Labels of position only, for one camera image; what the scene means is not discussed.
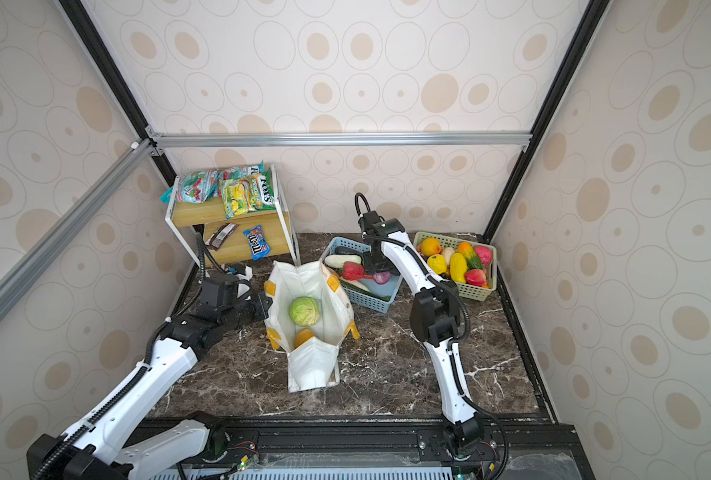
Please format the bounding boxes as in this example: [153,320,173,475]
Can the white eggplant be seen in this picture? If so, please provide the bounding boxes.
[323,254,363,270]
[343,279,371,294]

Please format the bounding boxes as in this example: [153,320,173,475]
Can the white grocery bag yellow handles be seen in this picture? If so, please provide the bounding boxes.
[263,259,361,394]

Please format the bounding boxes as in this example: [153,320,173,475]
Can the green plastic basket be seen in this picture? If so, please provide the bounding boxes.
[413,232,497,301]

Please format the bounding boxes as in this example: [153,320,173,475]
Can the white wooden two-tier shelf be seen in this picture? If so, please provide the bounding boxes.
[163,164,300,266]

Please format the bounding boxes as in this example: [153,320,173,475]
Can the left diagonal aluminium rail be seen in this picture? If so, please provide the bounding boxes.
[0,139,153,322]

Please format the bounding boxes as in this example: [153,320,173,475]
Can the green mint snack bag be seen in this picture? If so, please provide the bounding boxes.
[229,163,275,211]

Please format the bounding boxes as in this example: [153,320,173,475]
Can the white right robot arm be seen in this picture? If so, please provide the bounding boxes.
[354,193,509,471]

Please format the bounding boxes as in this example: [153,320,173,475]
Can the red bell pepper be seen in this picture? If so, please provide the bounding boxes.
[341,262,367,281]

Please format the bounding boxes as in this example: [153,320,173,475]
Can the purple cabbage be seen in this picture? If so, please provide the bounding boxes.
[371,271,391,285]

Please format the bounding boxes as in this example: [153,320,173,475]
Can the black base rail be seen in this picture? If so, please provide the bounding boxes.
[159,416,595,479]

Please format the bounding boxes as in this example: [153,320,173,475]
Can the orange fruit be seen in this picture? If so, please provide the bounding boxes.
[419,237,443,258]

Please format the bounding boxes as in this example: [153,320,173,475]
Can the yellow candy snack bag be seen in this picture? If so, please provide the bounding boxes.
[218,176,262,218]

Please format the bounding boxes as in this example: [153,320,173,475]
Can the green gummy snack bag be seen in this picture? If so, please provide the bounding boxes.
[159,169,220,204]

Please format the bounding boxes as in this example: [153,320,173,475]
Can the green cabbage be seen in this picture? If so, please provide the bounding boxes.
[287,296,321,328]

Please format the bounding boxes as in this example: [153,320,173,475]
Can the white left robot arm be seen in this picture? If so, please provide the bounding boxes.
[26,265,272,479]

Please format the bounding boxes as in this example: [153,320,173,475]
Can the red apple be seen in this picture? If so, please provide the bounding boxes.
[465,269,487,288]

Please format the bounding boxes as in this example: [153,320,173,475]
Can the horizontal aluminium rail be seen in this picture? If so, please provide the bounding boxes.
[151,131,531,148]

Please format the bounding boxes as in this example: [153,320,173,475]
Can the blue plastic basket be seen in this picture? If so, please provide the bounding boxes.
[320,237,403,313]

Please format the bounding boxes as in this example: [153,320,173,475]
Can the white eggplant upper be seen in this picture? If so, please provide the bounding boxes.
[323,254,363,270]

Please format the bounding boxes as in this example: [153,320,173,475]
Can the dark eggplant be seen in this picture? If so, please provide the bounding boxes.
[334,246,361,256]

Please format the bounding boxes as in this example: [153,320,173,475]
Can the brown chocolate bar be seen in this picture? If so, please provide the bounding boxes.
[205,223,237,251]

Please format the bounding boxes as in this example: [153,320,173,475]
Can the white eggplant lower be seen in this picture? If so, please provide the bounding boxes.
[343,279,371,294]

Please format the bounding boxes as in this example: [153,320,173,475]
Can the pink peach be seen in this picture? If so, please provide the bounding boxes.
[475,245,495,265]

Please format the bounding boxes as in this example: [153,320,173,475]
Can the blue candy packet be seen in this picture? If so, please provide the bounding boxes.
[243,225,271,260]

